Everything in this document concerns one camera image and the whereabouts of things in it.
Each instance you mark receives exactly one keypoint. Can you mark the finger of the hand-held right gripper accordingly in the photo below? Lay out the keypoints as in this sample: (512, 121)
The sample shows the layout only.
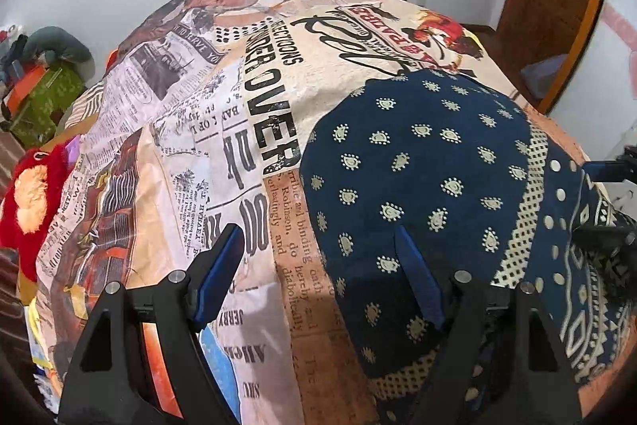
(604, 238)
(604, 169)

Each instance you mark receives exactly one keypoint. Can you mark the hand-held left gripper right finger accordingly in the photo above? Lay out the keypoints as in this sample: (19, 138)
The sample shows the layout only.
(419, 278)

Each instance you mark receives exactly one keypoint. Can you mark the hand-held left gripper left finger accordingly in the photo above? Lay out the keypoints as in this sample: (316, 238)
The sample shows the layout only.
(219, 270)

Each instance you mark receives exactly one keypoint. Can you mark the navy printed garment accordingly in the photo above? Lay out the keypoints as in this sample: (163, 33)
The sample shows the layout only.
(423, 156)

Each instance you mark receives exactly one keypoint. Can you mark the grey blue bag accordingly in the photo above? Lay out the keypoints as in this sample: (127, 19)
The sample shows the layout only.
(545, 74)

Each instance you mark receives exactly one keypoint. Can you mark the newspaper print blanket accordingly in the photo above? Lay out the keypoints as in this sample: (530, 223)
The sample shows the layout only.
(224, 131)

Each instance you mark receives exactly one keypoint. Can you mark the red plush toy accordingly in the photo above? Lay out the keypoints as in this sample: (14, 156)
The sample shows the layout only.
(54, 166)

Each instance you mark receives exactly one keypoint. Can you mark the orange box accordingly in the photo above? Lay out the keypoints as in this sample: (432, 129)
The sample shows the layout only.
(27, 81)

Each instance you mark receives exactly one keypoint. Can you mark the pile of small clutter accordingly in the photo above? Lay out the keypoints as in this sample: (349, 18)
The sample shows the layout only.
(10, 51)

